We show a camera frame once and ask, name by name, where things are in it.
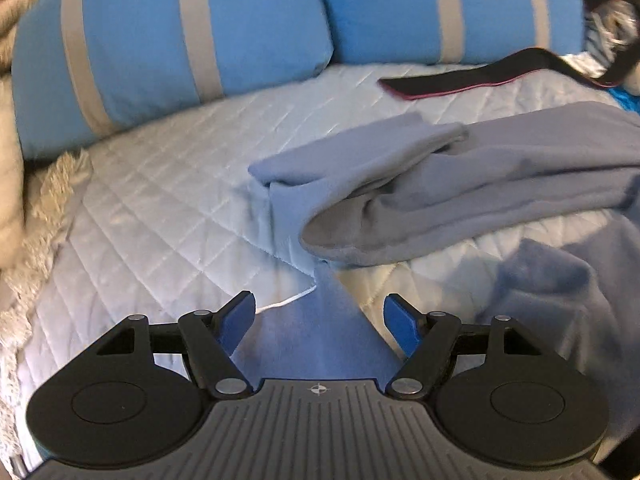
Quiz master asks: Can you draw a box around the grey-blue fleece jacket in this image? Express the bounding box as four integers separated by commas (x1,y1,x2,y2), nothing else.
250,102,639,442

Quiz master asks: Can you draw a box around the beige folded comforter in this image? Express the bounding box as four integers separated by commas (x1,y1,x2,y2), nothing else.
0,74,25,269

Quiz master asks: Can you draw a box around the left blue striped pillow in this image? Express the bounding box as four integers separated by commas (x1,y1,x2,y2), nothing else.
12,0,333,159

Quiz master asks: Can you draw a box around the blue striped pillow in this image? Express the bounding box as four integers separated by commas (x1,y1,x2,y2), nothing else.
326,0,585,64
12,0,333,159

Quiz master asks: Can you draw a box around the right blue striped pillow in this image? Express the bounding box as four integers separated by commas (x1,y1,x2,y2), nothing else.
326,0,585,64

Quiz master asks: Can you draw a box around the beige knitted blanket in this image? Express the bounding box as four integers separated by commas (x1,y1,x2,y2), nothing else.
0,0,49,74

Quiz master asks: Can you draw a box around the black bag with clutter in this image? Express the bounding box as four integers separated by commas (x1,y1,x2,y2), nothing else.
570,0,639,96

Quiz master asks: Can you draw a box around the black strap with red edge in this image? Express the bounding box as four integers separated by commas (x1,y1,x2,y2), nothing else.
376,46,640,102

